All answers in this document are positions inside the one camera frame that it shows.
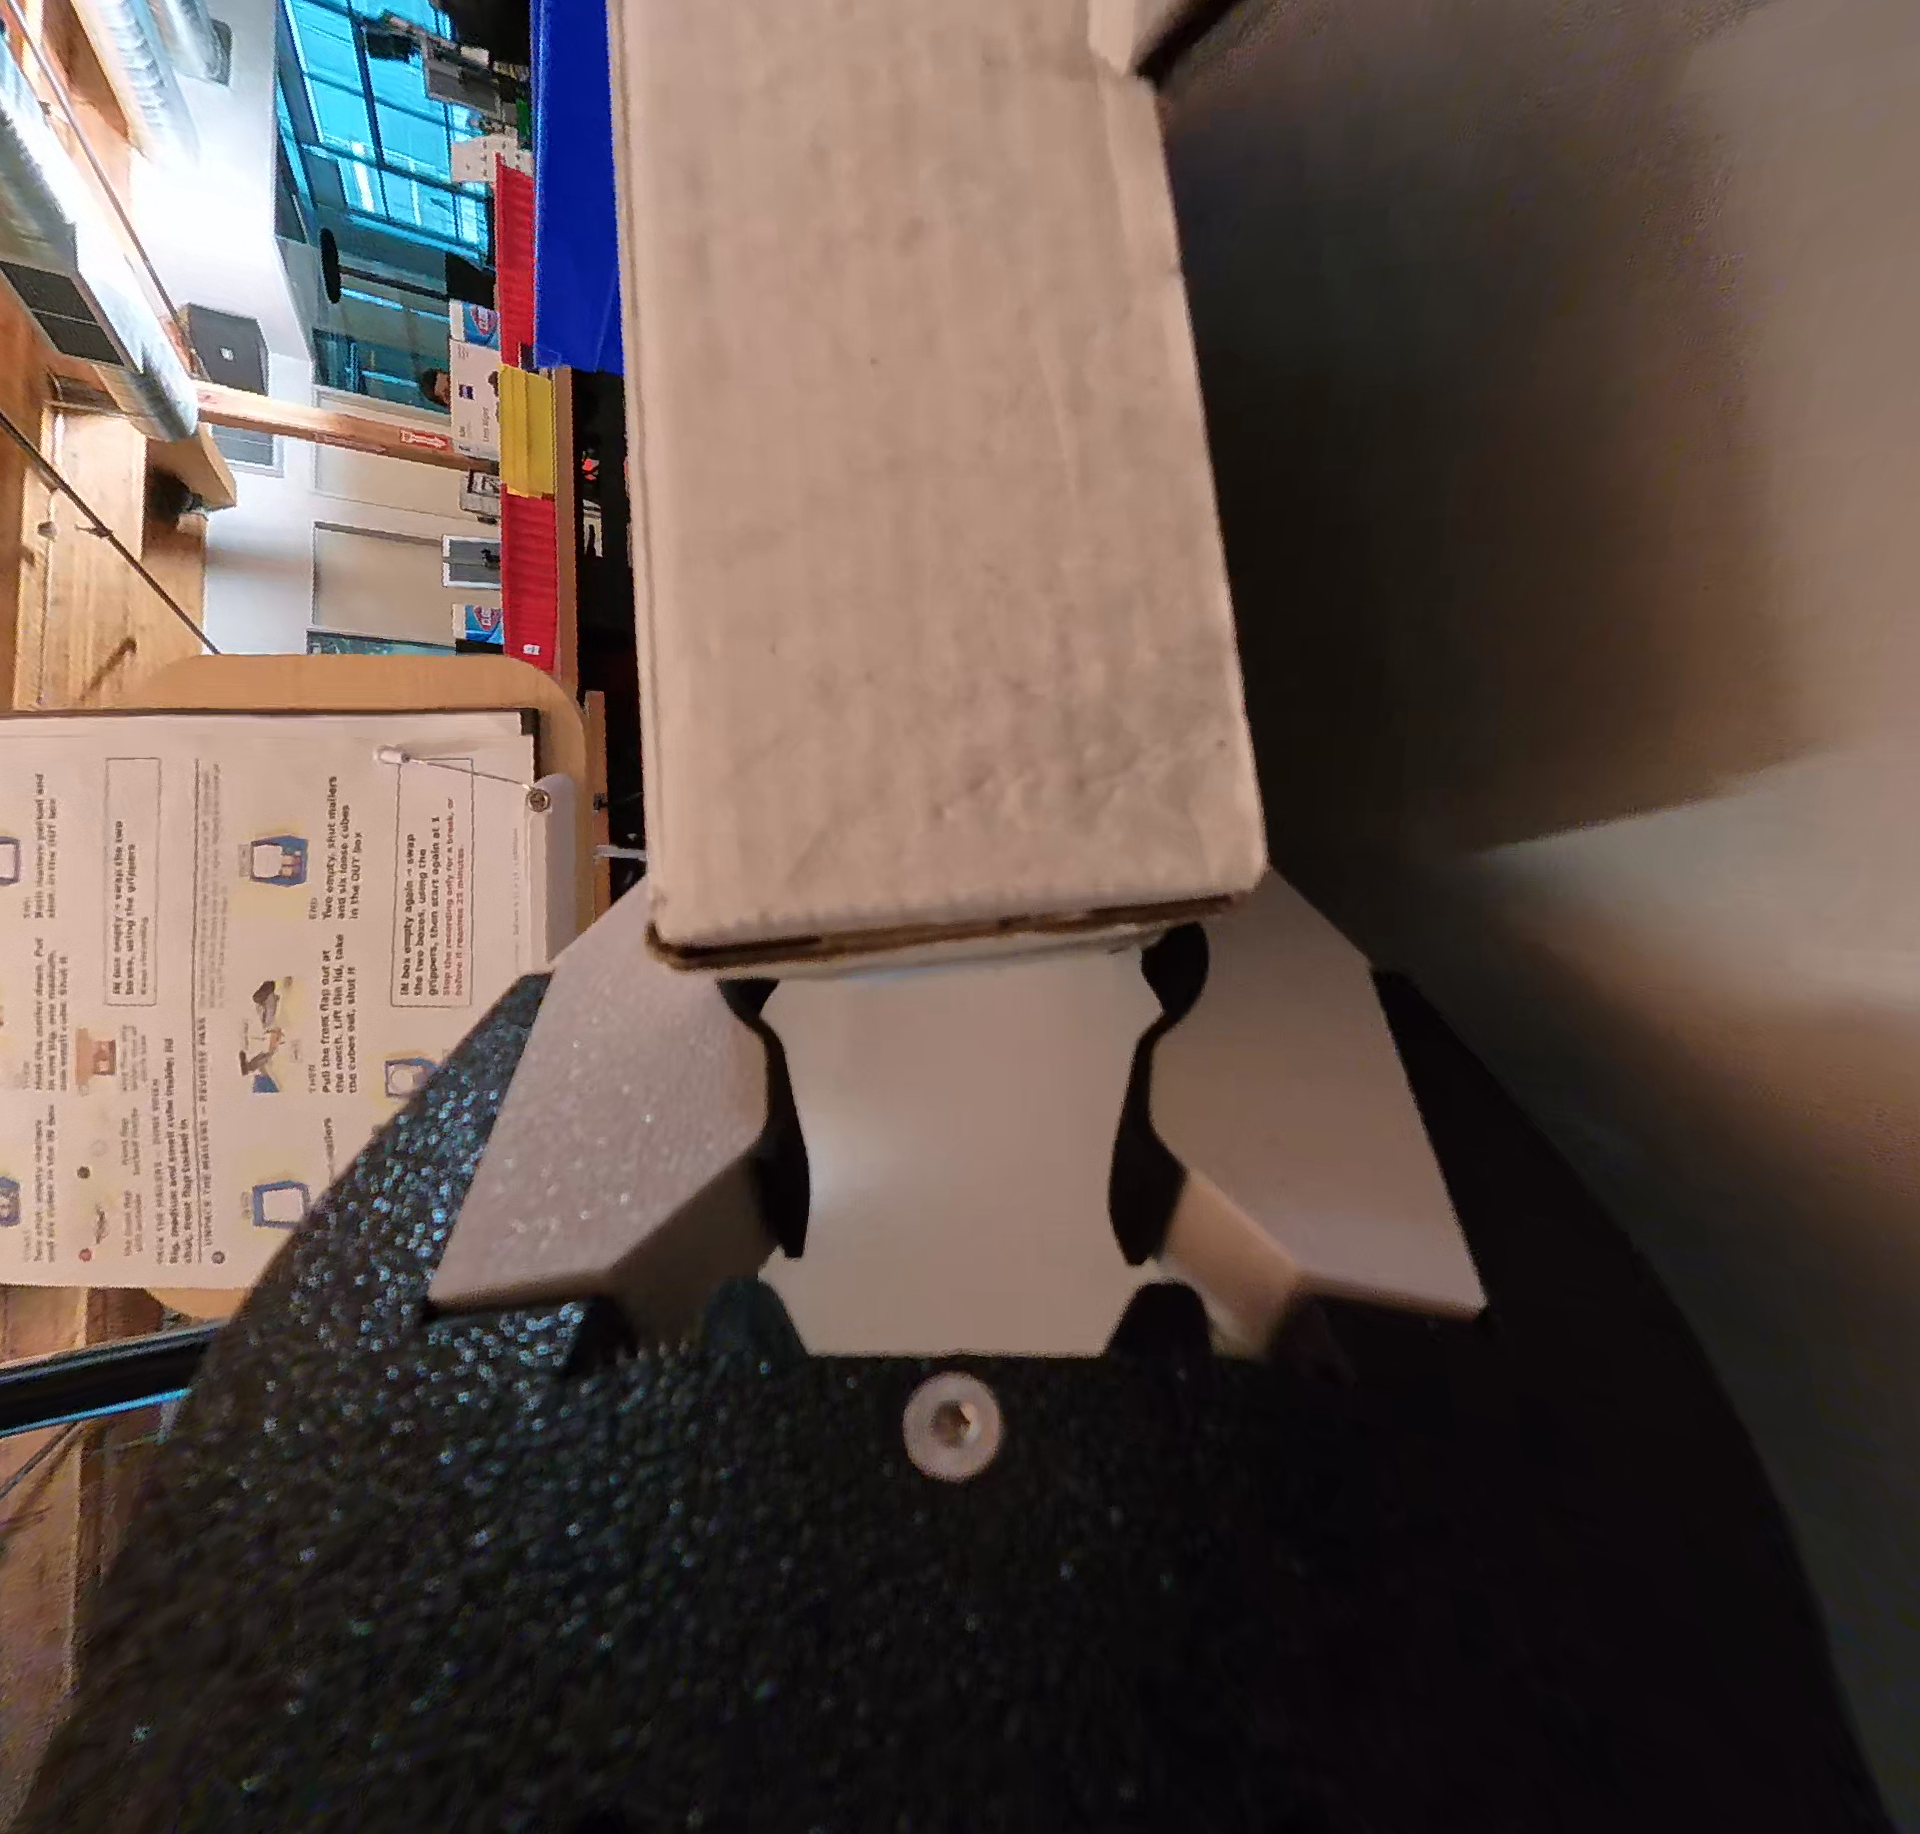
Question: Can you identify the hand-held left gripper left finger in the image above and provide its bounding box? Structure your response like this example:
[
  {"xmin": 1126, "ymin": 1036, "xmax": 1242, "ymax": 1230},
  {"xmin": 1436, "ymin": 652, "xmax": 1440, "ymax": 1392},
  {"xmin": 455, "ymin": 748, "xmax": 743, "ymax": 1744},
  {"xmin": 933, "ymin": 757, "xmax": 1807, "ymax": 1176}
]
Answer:
[{"xmin": 426, "ymin": 879, "xmax": 813, "ymax": 1333}]

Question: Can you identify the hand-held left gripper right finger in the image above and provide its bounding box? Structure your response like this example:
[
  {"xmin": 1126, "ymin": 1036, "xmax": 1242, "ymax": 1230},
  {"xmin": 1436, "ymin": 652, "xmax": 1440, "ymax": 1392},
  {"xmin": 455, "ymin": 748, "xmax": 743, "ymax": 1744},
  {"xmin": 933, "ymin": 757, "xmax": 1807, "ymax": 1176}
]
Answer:
[{"xmin": 1107, "ymin": 874, "xmax": 1490, "ymax": 1359}]

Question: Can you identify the white cardboard mailer box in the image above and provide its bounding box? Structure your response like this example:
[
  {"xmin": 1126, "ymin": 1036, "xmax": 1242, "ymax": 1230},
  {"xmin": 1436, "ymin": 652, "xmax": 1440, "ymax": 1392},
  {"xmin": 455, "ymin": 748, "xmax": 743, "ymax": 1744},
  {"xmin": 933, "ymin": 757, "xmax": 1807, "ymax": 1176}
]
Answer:
[{"xmin": 600, "ymin": 0, "xmax": 1292, "ymax": 1359}]

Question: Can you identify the blue plastic bin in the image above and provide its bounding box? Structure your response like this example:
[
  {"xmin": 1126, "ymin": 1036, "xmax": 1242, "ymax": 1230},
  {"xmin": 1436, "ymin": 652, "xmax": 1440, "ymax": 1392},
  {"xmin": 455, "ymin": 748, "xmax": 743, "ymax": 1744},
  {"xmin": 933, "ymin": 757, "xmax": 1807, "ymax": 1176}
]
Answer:
[{"xmin": 528, "ymin": 0, "xmax": 624, "ymax": 377}]

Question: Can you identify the printed instruction sheet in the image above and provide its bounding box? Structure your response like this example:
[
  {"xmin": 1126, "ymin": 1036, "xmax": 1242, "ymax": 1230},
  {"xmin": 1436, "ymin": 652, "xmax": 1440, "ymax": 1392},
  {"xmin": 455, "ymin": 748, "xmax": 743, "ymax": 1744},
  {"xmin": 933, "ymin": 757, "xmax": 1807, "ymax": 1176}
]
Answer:
[{"xmin": 0, "ymin": 710, "xmax": 541, "ymax": 1292}]

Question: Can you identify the red plastic bin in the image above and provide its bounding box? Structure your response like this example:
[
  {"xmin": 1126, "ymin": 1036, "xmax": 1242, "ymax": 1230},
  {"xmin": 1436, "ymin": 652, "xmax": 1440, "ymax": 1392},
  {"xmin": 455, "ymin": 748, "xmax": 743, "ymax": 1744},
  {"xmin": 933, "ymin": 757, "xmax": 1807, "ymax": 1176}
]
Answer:
[
  {"xmin": 496, "ymin": 162, "xmax": 541, "ymax": 367},
  {"xmin": 501, "ymin": 492, "xmax": 578, "ymax": 667}
]

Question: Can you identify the black metal rod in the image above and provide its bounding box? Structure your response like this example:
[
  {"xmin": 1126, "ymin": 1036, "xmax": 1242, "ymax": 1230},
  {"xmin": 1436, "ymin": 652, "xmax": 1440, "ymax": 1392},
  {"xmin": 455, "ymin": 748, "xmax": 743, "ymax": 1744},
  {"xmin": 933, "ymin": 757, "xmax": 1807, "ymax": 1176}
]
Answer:
[{"xmin": 0, "ymin": 1323, "xmax": 214, "ymax": 1433}]

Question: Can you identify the yellow plastic bin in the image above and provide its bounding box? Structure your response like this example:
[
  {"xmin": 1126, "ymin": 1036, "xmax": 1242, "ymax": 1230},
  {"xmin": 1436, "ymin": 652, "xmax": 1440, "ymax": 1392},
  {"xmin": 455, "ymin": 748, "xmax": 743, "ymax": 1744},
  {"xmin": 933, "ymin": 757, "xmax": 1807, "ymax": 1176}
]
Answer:
[{"xmin": 499, "ymin": 365, "xmax": 559, "ymax": 494}]

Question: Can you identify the black speaker box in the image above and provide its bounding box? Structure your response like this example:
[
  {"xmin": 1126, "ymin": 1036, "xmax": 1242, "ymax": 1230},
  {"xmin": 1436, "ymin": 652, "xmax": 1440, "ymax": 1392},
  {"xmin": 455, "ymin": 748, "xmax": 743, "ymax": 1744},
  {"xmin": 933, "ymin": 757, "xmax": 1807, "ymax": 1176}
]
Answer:
[{"xmin": 180, "ymin": 304, "xmax": 273, "ymax": 397}]

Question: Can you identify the large glass window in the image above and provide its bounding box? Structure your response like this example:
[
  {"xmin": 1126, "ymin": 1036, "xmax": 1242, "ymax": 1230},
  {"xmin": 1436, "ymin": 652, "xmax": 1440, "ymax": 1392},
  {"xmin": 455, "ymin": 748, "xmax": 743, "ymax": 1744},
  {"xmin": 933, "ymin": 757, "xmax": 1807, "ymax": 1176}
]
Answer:
[{"xmin": 274, "ymin": 0, "xmax": 530, "ymax": 411}]

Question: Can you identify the metal air duct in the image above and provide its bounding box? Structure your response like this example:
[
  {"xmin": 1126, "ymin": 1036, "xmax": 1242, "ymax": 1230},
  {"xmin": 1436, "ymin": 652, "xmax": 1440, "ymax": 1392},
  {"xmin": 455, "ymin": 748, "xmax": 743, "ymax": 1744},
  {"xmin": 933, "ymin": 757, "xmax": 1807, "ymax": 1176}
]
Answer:
[{"xmin": 0, "ymin": 0, "xmax": 233, "ymax": 442}]

